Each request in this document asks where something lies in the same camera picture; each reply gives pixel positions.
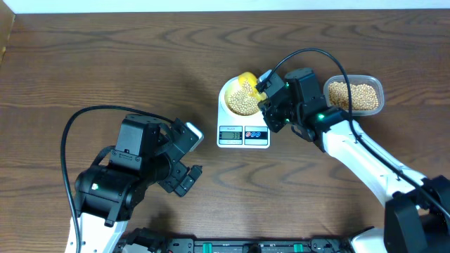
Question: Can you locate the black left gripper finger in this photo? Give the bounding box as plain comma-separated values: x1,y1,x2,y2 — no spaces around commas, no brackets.
189,165,203,181
174,174,197,197

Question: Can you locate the yellow plastic scoop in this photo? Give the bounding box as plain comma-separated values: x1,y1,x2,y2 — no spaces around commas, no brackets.
238,72,267,102

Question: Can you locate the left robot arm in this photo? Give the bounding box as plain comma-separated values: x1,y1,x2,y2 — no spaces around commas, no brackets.
65,114,204,252

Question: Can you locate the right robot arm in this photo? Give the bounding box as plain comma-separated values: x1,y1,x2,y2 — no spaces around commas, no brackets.
256,68,449,252

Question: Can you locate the yellow bowl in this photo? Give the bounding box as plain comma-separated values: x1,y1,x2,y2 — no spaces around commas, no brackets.
224,77,259,116

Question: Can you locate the white digital kitchen scale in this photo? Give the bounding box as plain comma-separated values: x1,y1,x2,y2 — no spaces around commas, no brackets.
217,77,271,149

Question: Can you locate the clear container of soybeans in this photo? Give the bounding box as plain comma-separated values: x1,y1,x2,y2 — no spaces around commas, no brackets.
323,74,385,117

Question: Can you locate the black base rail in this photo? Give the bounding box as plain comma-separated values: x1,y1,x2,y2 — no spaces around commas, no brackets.
115,228,356,253

